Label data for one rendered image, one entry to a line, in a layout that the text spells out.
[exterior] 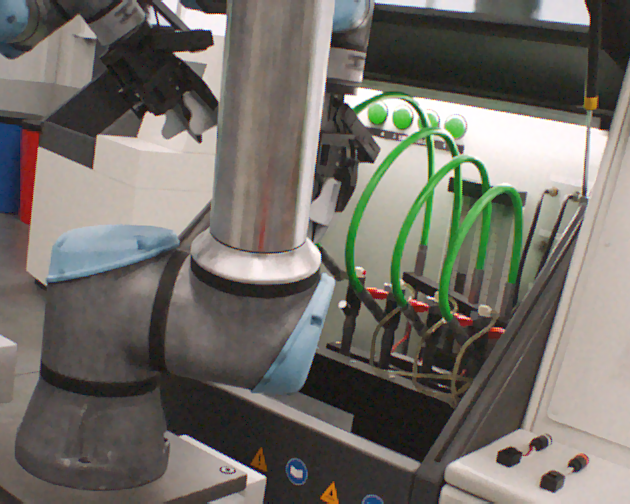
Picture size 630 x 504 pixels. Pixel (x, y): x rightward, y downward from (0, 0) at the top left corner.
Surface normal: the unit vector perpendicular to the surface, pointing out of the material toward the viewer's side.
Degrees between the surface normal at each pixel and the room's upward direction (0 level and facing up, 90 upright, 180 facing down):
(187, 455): 0
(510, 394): 90
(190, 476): 0
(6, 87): 90
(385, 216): 90
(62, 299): 90
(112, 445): 72
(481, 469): 0
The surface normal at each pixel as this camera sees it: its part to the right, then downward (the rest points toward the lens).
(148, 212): 0.59, 0.24
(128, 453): 0.62, -0.07
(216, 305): -0.46, 0.33
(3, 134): 0.09, 0.27
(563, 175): -0.61, 0.06
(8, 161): 0.30, 0.29
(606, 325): -0.55, -0.18
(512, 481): 0.15, -0.97
